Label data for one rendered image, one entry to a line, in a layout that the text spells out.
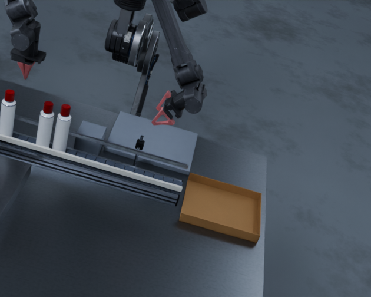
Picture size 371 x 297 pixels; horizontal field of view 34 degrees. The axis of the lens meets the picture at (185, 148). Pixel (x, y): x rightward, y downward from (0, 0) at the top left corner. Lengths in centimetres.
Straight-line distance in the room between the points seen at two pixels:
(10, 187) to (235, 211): 84
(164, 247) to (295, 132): 281
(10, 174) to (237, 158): 100
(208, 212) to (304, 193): 189
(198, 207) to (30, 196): 62
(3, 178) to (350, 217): 256
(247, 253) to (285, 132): 259
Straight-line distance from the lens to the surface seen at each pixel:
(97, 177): 228
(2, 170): 222
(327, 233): 390
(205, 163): 257
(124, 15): 259
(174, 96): 206
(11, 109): 228
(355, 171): 463
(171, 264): 207
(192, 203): 233
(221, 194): 242
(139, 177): 225
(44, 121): 224
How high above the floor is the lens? 227
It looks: 33 degrees down
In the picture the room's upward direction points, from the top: 18 degrees clockwise
